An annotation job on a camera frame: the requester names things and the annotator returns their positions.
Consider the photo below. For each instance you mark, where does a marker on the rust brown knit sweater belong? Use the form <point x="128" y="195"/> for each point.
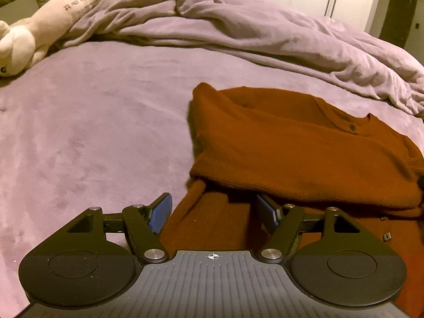
<point x="281" y="145"/>

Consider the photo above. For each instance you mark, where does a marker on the cream plush toy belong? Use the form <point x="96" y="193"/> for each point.
<point x="39" y="20"/>

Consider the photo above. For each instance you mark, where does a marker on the dark wooden pillar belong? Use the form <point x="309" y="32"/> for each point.
<point x="399" y="13"/>

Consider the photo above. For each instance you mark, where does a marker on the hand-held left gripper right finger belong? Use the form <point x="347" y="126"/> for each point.
<point x="267" y="209"/>

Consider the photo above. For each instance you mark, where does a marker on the purple crumpled duvet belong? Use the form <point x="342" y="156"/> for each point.
<point x="232" y="29"/>

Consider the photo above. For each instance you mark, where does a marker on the purple bed sheet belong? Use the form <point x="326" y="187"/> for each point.
<point x="99" y="122"/>

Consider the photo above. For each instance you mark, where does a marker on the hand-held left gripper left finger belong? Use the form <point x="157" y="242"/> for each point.
<point x="161" y="212"/>

